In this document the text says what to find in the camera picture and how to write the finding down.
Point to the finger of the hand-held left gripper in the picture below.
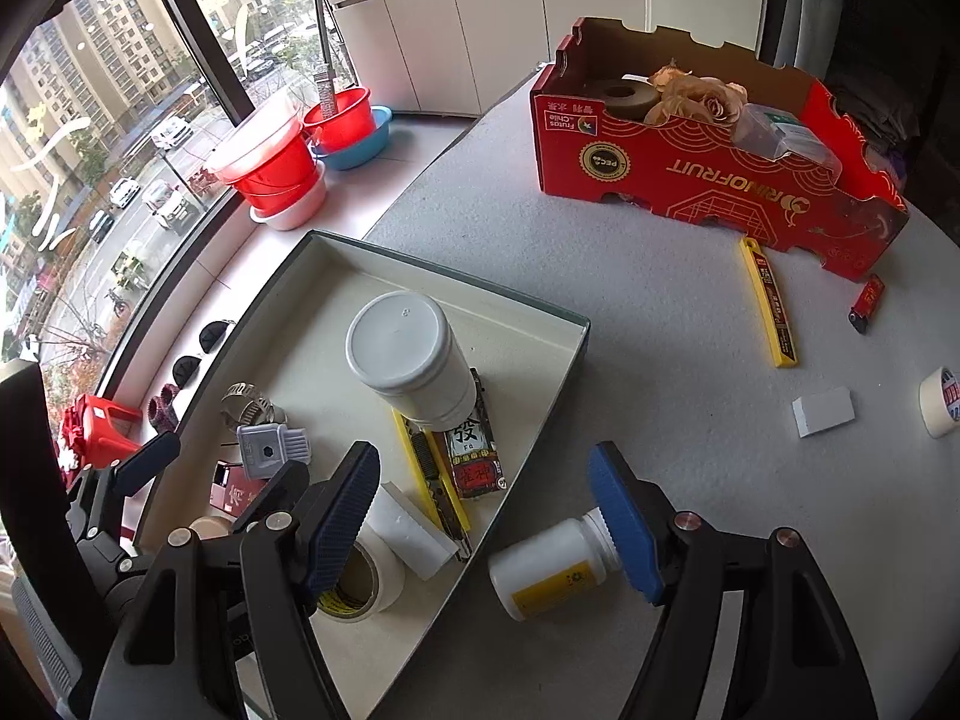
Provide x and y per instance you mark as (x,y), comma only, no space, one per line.
(116,566)
(150,457)

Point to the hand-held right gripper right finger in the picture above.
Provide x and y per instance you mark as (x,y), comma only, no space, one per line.
(626,525)

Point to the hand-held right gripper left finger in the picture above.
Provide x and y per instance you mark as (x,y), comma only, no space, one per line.
(341,517)

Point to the white grey block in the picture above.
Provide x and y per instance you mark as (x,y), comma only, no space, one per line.
(412,532)

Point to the white masking tape roll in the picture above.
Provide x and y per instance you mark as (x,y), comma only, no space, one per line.
(386,577)

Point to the white pill bottle yellow label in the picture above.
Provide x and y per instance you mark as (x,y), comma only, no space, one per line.
(555,570)

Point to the tan tape roll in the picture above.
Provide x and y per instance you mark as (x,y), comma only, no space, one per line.
(210,529)

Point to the yellow utility knife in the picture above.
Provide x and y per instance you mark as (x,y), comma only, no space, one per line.
(431,480)

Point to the red cigarette box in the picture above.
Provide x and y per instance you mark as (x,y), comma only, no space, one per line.
(240,495)

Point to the white plug adapter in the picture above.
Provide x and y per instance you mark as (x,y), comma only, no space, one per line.
(266,454)

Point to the red black printed small box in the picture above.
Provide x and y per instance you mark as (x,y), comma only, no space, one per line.
(472,457)

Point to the white plastic jar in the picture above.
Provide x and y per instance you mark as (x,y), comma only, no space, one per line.
(412,360)

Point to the dark green tray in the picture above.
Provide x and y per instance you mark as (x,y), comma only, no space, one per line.
(330,292)

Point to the purple slippers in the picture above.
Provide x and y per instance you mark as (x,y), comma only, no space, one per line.
(163,406)

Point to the red plastic stool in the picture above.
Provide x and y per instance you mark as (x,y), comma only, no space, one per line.
(97,427)

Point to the black slipper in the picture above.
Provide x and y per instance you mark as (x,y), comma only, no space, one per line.
(216,336)
(185,370)

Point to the small white block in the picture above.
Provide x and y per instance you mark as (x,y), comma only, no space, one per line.
(825,411)

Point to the yellow blade case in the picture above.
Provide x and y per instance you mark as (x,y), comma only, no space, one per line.
(771,304)

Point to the white basin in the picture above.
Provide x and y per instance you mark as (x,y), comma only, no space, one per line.
(292,214)

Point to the red bucket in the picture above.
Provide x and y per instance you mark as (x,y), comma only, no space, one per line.
(270,165)

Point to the red lighter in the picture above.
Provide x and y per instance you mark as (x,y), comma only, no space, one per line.
(868,304)

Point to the small white tape roll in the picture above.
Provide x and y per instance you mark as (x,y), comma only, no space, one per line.
(941,405)

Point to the red cardboard box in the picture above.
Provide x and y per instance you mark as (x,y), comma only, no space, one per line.
(675,172)

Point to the blue basin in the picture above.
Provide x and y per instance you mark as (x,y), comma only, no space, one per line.
(367,146)

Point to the red basin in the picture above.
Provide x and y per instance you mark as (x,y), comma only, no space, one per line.
(345,124)

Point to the clear plastic packaging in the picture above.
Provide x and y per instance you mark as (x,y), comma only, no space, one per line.
(787,135)

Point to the brown tape roll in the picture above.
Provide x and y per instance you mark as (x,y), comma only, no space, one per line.
(630,99)

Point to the dried flowers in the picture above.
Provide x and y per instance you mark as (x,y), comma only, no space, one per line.
(697,101)

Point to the folded clothes pile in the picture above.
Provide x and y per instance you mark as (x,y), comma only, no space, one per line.
(877,116)

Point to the white cabinet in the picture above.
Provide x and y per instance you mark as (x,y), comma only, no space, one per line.
(487,37)

